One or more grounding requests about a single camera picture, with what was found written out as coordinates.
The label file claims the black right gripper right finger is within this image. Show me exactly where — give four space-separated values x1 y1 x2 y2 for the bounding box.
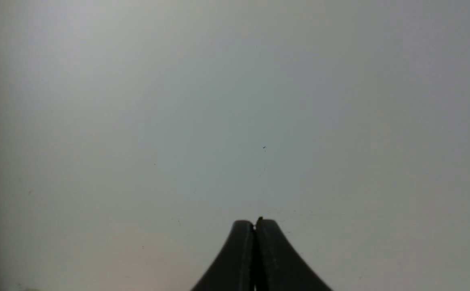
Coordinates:
254 217 331 291

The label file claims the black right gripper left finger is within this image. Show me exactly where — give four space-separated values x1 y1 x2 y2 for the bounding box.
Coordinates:
192 220 255 291

